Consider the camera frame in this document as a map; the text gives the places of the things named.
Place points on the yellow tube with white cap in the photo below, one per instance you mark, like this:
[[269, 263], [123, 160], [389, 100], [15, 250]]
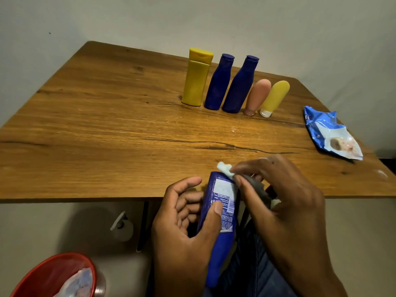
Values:
[[273, 97]]

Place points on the person's left middle finger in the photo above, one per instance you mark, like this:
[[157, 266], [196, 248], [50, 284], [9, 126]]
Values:
[[192, 197]]

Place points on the blue wet wipes packet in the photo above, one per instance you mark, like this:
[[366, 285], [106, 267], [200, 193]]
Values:
[[329, 132]]

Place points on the red plastic bin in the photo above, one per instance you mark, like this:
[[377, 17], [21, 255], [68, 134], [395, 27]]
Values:
[[46, 275]]

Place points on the black table leg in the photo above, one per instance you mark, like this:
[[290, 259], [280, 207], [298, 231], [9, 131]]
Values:
[[142, 225]]

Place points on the person's left little finger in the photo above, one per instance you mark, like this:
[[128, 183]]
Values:
[[189, 220]]

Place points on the person's right forearm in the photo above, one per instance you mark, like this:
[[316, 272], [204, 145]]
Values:
[[318, 287]]

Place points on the person's right thumb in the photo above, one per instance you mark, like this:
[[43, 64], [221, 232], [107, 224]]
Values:
[[250, 201]]

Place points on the person's left thumb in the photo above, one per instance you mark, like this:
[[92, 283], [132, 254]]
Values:
[[212, 220]]

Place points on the person's right hand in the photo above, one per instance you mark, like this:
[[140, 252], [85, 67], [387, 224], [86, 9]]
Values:
[[294, 219]]

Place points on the tall yellow lotion bottle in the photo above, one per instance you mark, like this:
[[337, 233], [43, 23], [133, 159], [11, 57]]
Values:
[[196, 78]]

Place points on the plain blue lotion bottle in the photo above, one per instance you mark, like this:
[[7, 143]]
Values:
[[218, 85], [239, 88]]

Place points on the dark blue trousers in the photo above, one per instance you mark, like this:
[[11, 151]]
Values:
[[250, 269]]

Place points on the blue bottle with white label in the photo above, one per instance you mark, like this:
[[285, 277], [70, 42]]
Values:
[[222, 244]]

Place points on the person's left hand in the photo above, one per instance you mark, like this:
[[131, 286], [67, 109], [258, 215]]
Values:
[[176, 253]]

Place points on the crumpled white wipes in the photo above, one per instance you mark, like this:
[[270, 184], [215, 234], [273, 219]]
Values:
[[77, 284]]

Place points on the white wet wipe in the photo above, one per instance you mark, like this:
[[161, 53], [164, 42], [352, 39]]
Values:
[[225, 169]]

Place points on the pink squeeze tube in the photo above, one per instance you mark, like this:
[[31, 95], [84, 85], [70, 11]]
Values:
[[257, 97]]

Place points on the white wall fixture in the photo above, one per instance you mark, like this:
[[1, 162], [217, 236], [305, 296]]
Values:
[[123, 227]]

